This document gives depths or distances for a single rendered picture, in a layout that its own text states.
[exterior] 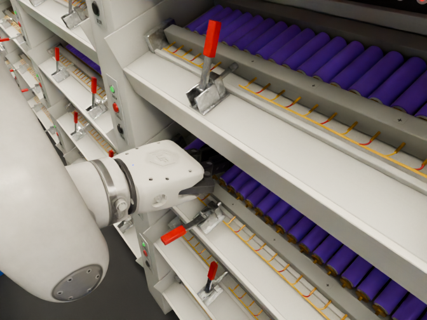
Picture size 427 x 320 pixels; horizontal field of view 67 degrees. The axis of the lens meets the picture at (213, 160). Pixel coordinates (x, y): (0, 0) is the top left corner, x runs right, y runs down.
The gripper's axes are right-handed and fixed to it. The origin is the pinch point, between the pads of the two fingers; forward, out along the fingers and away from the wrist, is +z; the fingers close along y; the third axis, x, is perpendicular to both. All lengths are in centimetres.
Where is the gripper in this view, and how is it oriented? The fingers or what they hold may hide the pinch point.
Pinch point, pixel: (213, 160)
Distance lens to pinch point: 50.4
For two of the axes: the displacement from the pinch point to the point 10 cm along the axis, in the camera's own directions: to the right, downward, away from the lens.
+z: 7.8, -2.3, 5.8
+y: -6.1, -4.8, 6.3
